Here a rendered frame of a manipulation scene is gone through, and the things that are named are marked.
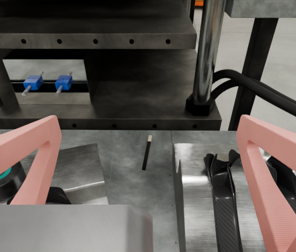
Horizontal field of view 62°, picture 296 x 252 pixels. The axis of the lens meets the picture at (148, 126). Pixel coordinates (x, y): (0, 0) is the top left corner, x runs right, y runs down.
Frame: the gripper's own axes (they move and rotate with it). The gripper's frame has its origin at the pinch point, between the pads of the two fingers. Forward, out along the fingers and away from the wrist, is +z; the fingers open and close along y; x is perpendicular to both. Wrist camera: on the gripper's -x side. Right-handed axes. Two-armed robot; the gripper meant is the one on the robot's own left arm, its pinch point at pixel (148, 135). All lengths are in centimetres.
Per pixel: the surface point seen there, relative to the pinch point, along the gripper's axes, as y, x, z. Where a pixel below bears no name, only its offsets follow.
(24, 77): 43, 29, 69
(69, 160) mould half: 16.4, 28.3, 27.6
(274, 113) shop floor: -115, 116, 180
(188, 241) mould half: -6.3, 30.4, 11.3
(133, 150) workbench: 4, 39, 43
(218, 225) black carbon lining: -11.4, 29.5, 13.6
